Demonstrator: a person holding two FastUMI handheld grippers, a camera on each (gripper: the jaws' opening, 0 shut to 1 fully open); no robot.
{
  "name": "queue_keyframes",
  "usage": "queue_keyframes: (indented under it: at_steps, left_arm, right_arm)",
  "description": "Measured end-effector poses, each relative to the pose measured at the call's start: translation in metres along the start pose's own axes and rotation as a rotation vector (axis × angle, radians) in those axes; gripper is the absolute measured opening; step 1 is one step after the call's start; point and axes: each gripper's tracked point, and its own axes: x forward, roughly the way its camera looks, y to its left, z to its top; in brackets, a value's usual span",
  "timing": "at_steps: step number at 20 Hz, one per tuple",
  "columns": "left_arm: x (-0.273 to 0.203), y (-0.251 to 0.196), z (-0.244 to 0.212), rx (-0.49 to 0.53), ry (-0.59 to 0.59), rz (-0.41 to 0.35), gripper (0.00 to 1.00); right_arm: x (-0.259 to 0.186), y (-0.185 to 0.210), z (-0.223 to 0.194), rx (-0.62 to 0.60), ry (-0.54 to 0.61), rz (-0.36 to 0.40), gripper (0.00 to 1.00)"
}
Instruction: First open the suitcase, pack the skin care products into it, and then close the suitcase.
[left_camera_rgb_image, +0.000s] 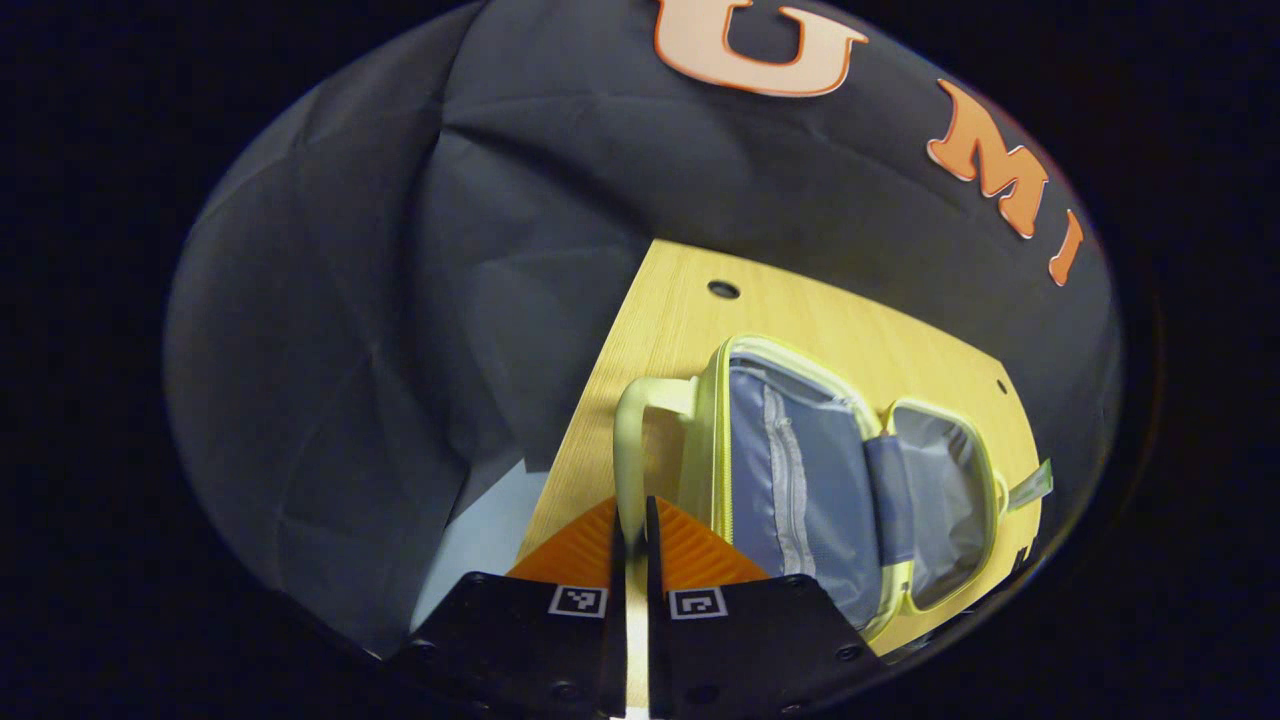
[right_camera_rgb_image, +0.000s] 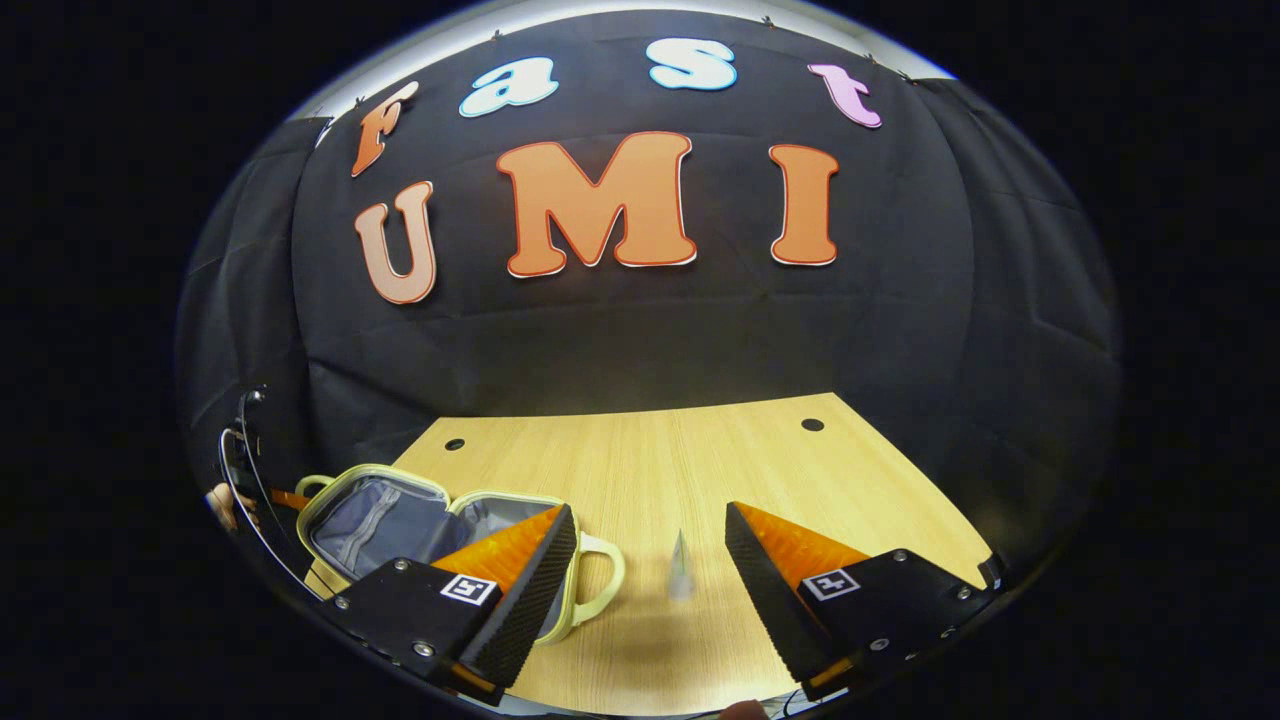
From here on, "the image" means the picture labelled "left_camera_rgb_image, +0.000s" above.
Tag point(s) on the silver green skin care tube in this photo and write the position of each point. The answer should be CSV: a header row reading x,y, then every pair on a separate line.
x,y
1030,487

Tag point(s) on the pale yellow suitcase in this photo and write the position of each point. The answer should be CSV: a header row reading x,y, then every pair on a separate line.
x,y
810,480

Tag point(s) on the black backdrop cloth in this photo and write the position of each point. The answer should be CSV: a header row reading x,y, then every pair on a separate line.
x,y
350,350

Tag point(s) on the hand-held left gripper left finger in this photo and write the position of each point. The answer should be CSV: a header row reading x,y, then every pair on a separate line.
x,y
618,570

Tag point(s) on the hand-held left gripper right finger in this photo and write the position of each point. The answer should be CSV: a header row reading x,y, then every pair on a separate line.
x,y
653,570

